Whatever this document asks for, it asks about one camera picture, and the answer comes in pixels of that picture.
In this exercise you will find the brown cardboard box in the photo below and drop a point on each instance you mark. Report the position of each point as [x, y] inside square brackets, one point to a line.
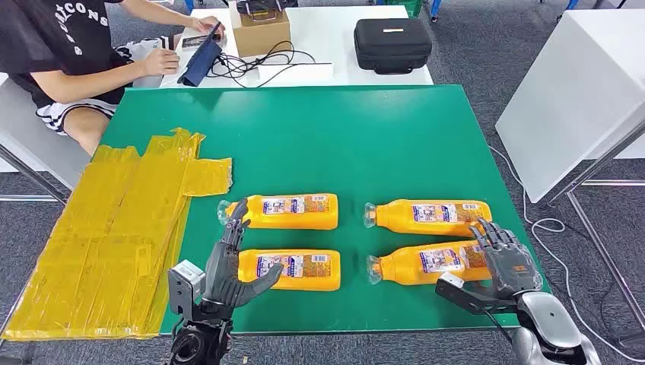
[262, 38]

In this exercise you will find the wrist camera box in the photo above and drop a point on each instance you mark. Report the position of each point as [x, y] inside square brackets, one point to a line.
[468, 297]
[184, 287]

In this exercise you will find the person's left hand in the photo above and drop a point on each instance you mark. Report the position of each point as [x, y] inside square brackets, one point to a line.
[207, 24]

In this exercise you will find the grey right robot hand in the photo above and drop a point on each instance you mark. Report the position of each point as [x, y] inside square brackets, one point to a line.
[511, 264]

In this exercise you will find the yellow taped plastic sheet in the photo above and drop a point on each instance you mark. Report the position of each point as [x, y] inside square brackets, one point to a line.
[101, 242]

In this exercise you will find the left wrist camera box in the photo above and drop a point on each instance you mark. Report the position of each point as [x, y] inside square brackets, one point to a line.
[184, 287]

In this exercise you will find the white flat box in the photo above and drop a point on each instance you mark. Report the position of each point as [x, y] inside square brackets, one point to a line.
[295, 73]

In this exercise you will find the green plastic crate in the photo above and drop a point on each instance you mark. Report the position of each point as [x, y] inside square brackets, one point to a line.
[403, 6]

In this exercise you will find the person's right hand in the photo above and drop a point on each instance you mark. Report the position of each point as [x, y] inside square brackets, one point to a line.
[162, 63]

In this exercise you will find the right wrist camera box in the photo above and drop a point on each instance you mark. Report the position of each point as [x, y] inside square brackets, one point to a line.
[468, 297]

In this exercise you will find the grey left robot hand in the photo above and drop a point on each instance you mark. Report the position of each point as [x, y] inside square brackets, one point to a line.
[221, 272]

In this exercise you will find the black carrying case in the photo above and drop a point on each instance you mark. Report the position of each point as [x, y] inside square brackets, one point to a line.
[393, 45]

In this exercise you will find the orange plastic bottle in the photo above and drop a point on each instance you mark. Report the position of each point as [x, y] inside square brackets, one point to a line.
[297, 220]
[403, 269]
[322, 281]
[395, 219]

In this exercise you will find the person's left forearm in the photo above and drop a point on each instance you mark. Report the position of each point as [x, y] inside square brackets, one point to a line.
[161, 12]

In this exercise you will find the white printed bag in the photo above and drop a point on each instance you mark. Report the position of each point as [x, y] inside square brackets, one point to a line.
[146, 50]

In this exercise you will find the person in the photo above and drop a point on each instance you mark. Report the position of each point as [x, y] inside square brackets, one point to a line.
[50, 45]

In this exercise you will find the blue tablet case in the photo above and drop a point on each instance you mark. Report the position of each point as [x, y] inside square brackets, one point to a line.
[201, 63]

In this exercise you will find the white table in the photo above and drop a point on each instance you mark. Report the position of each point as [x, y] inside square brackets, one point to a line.
[327, 40]
[569, 100]

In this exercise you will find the white bench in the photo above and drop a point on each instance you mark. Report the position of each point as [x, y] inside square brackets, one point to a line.
[30, 131]

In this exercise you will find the person's right forearm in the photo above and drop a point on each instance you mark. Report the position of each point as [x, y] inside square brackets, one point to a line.
[90, 80]

